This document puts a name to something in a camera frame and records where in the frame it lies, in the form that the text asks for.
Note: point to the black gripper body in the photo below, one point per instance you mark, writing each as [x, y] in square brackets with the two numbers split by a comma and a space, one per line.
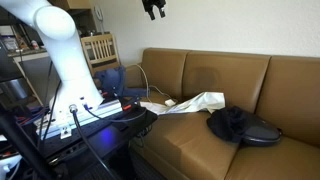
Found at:
[154, 3]

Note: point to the white cloth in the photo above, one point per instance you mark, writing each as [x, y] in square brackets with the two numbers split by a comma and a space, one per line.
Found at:
[203, 101]

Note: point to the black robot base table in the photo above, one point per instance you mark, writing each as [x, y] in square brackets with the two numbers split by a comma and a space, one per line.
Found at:
[110, 136]

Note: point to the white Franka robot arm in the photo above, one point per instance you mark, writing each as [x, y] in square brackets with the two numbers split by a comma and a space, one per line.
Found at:
[63, 60]

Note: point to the black cloth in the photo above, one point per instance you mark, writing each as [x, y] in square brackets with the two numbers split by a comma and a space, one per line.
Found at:
[228, 123]

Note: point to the wooden slatted chair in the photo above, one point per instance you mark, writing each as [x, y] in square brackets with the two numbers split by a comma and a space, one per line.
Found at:
[100, 51]

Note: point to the white power adapter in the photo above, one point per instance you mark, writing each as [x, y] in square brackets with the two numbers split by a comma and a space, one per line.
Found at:
[170, 102]

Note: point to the kitchen counter top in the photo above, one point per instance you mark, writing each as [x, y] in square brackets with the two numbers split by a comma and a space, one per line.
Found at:
[26, 53]

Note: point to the brown leather sofa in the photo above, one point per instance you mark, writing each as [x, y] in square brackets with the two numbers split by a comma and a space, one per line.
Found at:
[213, 150]

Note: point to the black round cushion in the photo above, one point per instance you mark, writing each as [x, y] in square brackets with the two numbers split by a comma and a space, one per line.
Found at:
[263, 133]

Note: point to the black tripod pole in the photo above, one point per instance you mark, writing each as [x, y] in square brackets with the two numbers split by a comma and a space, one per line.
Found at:
[23, 143]

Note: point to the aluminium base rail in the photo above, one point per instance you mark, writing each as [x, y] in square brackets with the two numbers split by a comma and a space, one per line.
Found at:
[100, 111]

